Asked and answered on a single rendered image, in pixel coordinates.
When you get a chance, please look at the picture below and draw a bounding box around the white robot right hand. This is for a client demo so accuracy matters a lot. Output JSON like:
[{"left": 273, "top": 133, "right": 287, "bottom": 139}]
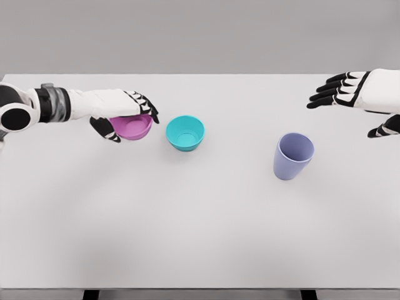
[{"left": 306, "top": 69, "right": 400, "bottom": 139}]

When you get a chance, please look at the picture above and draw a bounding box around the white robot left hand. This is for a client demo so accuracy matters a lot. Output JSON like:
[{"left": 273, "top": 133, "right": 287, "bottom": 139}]
[{"left": 89, "top": 88, "right": 160, "bottom": 144}]

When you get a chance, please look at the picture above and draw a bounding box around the lavender cup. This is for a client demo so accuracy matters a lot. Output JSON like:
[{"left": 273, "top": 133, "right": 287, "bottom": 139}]
[{"left": 272, "top": 132, "right": 314, "bottom": 181}]

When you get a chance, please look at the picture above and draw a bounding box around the pink bowl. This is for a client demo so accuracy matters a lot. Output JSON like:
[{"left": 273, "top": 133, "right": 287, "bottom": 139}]
[{"left": 109, "top": 114, "right": 154, "bottom": 141}]

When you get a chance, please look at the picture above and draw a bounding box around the teal bowl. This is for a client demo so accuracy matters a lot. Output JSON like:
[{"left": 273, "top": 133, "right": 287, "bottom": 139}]
[{"left": 165, "top": 114, "right": 206, "bottom": 153}]

